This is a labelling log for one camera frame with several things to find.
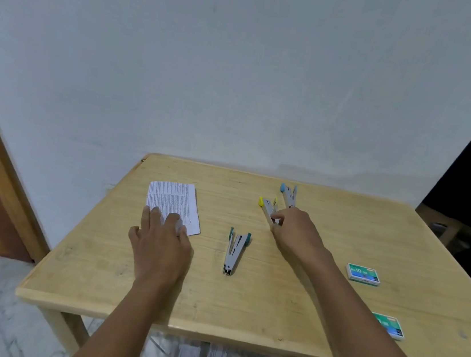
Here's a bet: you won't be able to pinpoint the person's right hand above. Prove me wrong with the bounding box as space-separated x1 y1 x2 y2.
265 204 332 267

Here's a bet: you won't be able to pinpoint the person's left hand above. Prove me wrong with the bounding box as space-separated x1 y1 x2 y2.
122 204 199 292

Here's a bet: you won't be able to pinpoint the yellow grey stapler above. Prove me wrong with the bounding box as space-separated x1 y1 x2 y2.
254 195 285 231

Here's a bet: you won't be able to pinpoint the white printed paper sheets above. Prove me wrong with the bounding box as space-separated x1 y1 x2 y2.
142 178 207 238

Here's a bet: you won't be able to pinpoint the person's right forearm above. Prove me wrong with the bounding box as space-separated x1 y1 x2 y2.
280 242 471 357

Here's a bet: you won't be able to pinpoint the person's left forearm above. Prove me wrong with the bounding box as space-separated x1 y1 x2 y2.
66 266 188 357

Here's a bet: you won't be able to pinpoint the blue tipped grey stapler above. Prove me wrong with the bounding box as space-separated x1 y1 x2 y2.
277 182 300 211

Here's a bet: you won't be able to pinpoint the teal tipped grey stapler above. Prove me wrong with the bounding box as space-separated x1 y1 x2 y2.
221 227 254 279

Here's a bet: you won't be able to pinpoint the light wooden table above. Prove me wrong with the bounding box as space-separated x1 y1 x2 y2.
8 137 471 357

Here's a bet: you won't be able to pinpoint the green staple box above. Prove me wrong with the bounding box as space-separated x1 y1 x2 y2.
344 262 383 288
369 311 408 343

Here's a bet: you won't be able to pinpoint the wooden chair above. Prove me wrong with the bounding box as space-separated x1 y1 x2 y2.
410 203 471 260

